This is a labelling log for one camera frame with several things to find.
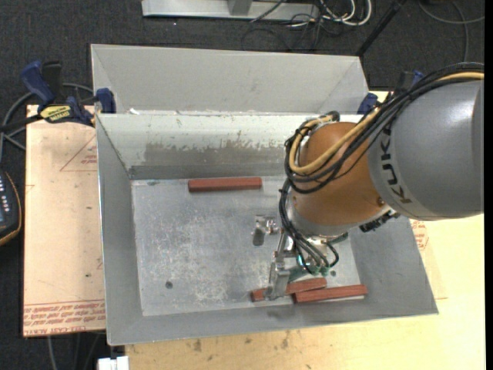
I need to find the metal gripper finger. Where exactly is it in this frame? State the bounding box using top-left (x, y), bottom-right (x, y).
top-left (251, 215), bottom-right (280, 247)
top-left (267, 251), bottom-right (290, 301)

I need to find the grey metal bin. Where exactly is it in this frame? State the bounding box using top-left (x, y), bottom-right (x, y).
top-left (90, 43), bottom-right (440, 347)

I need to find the brown cardboard board, red print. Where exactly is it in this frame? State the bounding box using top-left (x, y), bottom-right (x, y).
top-left (22, 104), bottom-right (450, 338)

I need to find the red-brown flat block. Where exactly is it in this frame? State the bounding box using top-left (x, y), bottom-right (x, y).
top-left (250, 277), bottom-right (328, 304)
top-left (293, 284), bottom-right (368, 304)
top-left (187, 177), bottom-right (263, 193)

